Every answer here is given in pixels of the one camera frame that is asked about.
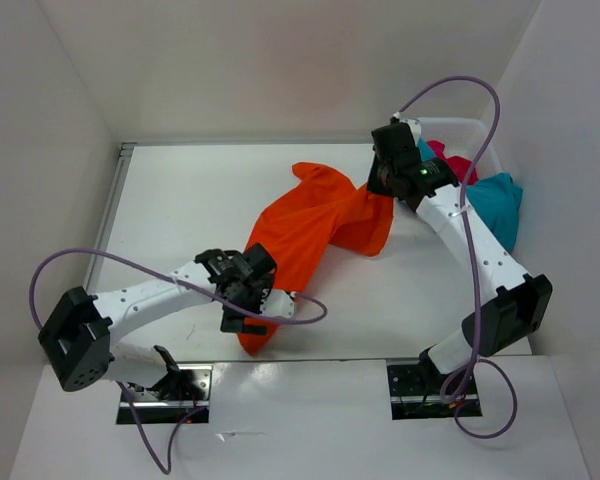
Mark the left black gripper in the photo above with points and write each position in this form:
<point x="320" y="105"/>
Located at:
<point x="233" y="321"/>

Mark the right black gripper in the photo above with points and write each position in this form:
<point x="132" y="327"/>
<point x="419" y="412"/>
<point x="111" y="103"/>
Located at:
<point x="372" y="183"/>

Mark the orange t shirt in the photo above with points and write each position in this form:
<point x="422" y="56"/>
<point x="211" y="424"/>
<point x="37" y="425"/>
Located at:
<point x="324" y="209"/>

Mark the teal t shirt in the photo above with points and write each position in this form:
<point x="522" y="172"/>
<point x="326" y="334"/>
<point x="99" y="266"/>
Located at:
<point x="496" y="199"/>

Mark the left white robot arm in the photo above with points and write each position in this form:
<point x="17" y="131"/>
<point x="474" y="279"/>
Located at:
<point x="83" y="337"/>

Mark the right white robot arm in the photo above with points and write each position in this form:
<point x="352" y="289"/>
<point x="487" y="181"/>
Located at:
<point x="510" y="304"/>

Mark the pink t shirt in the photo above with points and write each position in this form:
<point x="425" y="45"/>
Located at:
<point x="458" y="164"/>

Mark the white plastic basket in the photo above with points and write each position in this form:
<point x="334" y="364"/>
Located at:
<point x="462" y="137"/>

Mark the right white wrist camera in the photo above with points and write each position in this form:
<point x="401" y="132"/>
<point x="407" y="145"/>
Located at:
<point x="413" y="123"/>

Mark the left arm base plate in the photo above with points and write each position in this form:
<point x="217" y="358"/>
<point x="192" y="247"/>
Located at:
<point x="188" y="399"/>

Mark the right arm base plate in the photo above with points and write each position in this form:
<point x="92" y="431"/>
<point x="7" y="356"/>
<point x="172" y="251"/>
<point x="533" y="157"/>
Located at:
<point x="412" y="399"/>

